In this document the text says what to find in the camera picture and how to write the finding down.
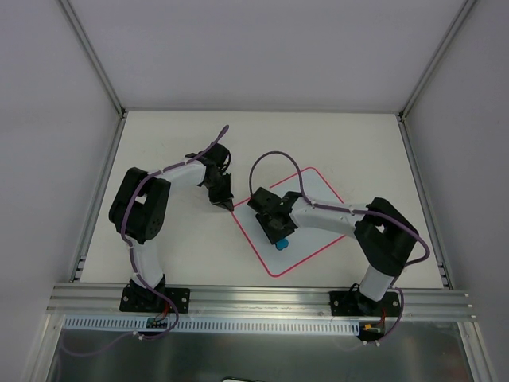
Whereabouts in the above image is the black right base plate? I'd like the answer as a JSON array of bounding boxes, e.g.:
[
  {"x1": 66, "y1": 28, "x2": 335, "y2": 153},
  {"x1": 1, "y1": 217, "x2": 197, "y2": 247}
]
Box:
[{"x1": 328, "y1": 290, "x2": 401, "y2": 318}]

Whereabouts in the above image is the aluminium frame post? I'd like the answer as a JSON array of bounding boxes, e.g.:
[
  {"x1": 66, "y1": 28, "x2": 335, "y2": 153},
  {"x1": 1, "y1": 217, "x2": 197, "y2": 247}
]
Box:
[
  {"x1": 56, "y1": 0, "x2": 126, "y2": 117},
  {"x1": 398, "y1": 0, "x2": 478, "y2": 121}
]

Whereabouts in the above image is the right aluminium frame post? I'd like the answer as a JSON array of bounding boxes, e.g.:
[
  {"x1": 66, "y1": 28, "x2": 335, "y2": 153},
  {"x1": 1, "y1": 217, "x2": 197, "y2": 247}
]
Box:
[{"x1": 398, "y1": 0, "x2": 478, "y2": 121}]

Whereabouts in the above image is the blue whiteboard eraser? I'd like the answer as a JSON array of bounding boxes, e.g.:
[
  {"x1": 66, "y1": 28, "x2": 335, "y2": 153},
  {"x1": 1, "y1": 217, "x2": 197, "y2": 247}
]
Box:
[{"x1": 274, "y1": 239, "x2": 289, "y2": 251}]

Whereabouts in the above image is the pink framed whiteboard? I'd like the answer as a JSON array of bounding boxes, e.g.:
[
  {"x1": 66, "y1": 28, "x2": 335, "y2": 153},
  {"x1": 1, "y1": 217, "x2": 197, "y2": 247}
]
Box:
[{"x1": 231, "y1": 166, "x2": 344, "y2": 278}]

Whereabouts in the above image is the white slotted cable duct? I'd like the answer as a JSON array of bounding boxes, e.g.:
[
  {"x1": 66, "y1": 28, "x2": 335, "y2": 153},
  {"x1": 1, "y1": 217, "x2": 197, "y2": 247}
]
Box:
[{"x1": 63, "y1": 315, "x2": 360, "y2": 337}]

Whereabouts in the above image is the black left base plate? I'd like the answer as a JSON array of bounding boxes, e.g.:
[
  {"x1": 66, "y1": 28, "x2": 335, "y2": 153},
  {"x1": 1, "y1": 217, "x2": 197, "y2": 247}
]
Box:
[{"x1": 119, "y1": 283, "x2": 191, "y2": 314}]

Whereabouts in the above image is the left aluminium frame post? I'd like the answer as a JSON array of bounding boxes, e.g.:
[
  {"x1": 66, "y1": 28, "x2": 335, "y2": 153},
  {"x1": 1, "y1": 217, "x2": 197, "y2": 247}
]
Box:
[{"x1": 56, "y1": 0, "x2": 126, "y2": 117}]

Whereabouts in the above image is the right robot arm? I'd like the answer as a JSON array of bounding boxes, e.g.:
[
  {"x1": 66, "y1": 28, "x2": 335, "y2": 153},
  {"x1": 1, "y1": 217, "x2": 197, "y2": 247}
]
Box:
[{"x1": 247, "y1": 187, "x2": 419, "y2": 316}]

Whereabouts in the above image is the aluminium mounting rail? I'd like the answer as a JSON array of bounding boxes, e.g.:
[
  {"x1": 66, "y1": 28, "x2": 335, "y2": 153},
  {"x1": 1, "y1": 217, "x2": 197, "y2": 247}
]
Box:
[{"x1": 45, "y1": 283, "x2": 477, "y2": 322}]

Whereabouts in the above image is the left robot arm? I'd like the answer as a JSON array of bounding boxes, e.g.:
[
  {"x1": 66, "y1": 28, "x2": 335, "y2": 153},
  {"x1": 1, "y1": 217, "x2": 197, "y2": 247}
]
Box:
[{"x1": 108, "y1": 143, "x2": 234, "y2": 314}]

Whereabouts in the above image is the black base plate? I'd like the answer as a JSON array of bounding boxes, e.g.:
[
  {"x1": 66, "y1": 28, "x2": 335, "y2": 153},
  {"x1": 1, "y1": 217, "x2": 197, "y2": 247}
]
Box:
[
  {"x1": 328, "y1": 290, "x2": 401, "y2": 318},
  {"x1": 119, "y1": 283, "x2": 191, "y2": 314}
]

